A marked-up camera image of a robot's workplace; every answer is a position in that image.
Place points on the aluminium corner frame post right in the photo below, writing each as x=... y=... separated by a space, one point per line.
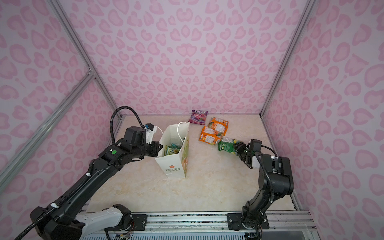
x=304 y=19

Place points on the green rainbow candy bag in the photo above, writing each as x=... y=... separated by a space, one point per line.
x=228 y=145

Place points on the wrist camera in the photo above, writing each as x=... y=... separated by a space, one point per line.
x=150 y=131
x=255 y=145

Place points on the white paper bag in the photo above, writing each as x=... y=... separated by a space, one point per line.
x=173 y=158

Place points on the orange candy bag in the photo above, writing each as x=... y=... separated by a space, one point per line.
x=218 y=125
x=210 y=136

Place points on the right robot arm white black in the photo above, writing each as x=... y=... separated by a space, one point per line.
x=275 y=181

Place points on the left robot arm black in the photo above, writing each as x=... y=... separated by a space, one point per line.
x=58 y=220

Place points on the aluminium corner frame post left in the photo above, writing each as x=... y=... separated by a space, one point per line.
x=64 y=20

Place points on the purple candy bag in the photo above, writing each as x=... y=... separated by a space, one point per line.
x=198 y=117

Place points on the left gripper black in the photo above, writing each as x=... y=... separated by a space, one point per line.
x=154 y=148

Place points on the aluminium diagonal frame bar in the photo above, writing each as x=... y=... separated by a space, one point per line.
x=20 y=159

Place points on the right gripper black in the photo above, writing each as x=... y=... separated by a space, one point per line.
x=243 y=151

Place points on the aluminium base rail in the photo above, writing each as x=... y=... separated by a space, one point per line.
x=276 y=225

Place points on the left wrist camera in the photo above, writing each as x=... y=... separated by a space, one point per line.
x=150 y=131

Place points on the aluminium corner frame post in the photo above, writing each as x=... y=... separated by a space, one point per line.
x=64 y=20
x=304 y=19

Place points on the green Fox's spring tea bag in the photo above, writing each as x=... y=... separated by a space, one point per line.
x=172 y=149

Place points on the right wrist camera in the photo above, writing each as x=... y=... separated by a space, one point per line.
x=255 y=145

